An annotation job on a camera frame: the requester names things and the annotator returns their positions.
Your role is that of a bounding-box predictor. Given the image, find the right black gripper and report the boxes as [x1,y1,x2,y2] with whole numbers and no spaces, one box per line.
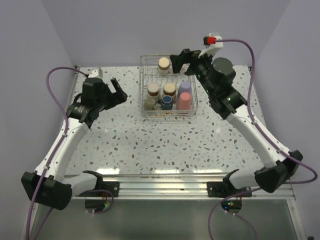
[169,47,216,97]

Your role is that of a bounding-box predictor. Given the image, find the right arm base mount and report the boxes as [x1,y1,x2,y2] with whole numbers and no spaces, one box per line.
[206,181,252,198]

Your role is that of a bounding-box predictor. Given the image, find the lavender plastic cup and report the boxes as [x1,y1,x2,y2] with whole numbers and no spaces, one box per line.
[177,81,192,97]

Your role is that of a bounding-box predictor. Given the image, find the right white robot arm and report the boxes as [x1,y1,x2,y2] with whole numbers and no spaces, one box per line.
[169,48,303,198]

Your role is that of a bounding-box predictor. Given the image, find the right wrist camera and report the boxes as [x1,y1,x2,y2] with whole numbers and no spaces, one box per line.
[198,32,224,58]

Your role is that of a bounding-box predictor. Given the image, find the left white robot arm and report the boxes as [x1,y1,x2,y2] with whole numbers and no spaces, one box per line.
[21,77,128,210]

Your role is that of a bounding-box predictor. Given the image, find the coral pink cup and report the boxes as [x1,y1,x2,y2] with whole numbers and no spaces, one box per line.
[176,92,192,111]

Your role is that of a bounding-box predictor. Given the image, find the small olive mug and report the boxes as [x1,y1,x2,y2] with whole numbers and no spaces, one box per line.
[143,98,157,111]

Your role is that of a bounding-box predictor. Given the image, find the black mug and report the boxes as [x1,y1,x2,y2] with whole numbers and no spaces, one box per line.
[158,95,173,111]

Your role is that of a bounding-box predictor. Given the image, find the wire dish rack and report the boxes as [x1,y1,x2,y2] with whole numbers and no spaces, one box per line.
[138,54,199,121]

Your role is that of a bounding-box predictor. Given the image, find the steel cup with brown band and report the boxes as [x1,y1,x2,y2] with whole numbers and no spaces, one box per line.
[163,82,176,100]

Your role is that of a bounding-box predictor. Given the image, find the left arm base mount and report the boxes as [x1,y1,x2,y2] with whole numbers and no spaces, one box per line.
[78,181,120,198]

